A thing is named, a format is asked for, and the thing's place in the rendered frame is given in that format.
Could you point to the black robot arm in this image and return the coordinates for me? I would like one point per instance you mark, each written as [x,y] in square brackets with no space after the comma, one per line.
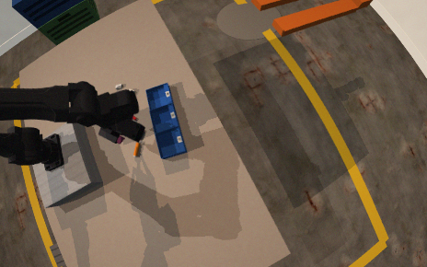
[23,145]

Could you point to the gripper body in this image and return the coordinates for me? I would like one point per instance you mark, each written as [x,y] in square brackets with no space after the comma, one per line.
[109,136]

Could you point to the orange aa battery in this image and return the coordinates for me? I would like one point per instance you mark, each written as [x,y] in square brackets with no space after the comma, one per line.
[136,150]

